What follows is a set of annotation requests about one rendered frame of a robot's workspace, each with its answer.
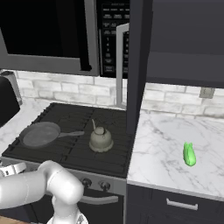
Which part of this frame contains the black microwave door handle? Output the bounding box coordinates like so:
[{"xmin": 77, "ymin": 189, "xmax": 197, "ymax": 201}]
[{"xmin": 79, "ymin": 0, "xmax": 93, "ymax": 73}]

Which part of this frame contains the grey oven door handle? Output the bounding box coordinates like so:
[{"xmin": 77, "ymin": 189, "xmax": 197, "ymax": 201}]
[{"xmin": 79, "ymin": 194, "xmax": 120, "ymax": 206}]

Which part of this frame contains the black countertop appliance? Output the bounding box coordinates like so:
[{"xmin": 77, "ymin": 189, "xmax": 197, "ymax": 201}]
[{"xmin": 0, "ymin": 75, "xmax": 21, "ymax": 128}]

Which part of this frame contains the grey kettle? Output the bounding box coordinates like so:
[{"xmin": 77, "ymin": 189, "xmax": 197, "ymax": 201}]
[{"xmin": 88, "ymin": 118, "xmax": 115, "ymax": 153}]

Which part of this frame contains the dark drawer front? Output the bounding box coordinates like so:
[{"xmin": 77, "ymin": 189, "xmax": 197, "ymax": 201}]
[{"xmin": 126, "ymin": 184, "xmax": 224, "ymax": 224}]

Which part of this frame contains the grey wall outlet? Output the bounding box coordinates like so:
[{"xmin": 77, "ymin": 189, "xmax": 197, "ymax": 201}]
[{"xmin": 199, "ymin": 87, "xmax": 216, "ymax": 100}]

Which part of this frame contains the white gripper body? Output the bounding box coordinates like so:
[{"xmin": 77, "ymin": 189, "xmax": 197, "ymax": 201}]
[{"xmin": 0, "ymin": 161, "xmax": 27, "ymax": 178}]

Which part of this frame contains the green vegetable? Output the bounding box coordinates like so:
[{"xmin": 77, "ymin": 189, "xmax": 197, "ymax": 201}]
[{"xmin": 182, "ymin": 141, "xmax": 197, "ymax": 168}]

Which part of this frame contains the dark wall cabinet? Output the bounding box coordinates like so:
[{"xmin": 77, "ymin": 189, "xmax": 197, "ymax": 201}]
[{"xmin": 144, "ymin": 0, "xmax": 224, "ymax": 89}]

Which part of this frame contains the dark grey frying pan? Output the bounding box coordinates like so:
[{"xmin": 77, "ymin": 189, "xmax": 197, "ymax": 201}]
[{"xmin": 18, "ymin": 121, "xmax": 86, "ymax": 150}]

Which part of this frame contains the black microwave oven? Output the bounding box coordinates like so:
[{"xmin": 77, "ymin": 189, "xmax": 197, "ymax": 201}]
[{"xmin": 0, "ymin": 0, "xmax": 131, "ymax": 80}]

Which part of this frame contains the grey drawer handle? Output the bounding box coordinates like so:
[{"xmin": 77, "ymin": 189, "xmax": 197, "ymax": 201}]
[{"xmin": 165, "ymin": 198, "xmax": 199, "ymax": 212}]

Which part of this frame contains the black stove knob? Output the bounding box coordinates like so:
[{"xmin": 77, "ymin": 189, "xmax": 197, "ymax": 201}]
[
  {"xmin": 81, "ymin": 178, "xmax": 93, "ymax": 189},
  {"xmin": 99, "ymin": 180, "xmax": 111, "ymax": 192}
]

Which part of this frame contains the black stove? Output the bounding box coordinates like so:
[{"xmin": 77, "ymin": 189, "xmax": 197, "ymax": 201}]
[{"xmin": 0, "ymin": 101, "xmax": 137, "ymax": 224}]

